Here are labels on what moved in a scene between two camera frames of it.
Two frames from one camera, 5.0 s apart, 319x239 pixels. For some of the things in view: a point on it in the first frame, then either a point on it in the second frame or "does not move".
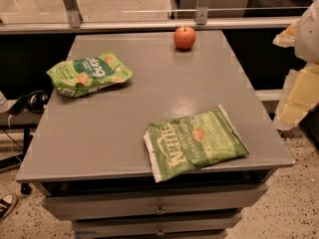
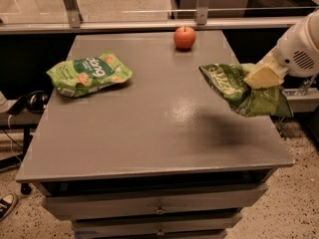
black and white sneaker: [7, 204] does not move
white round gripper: [308, 39] to [293, 54]
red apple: [184, 37] does not move
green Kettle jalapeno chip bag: [179, 145] to [227, 82]
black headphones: [34, 102] does not move
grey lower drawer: [183, 227] does not move
